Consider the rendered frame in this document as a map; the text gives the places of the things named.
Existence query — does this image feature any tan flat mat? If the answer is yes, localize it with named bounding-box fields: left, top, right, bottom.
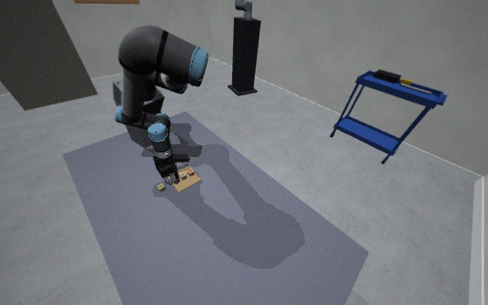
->
left=171, top=166, right=201, bottom=192

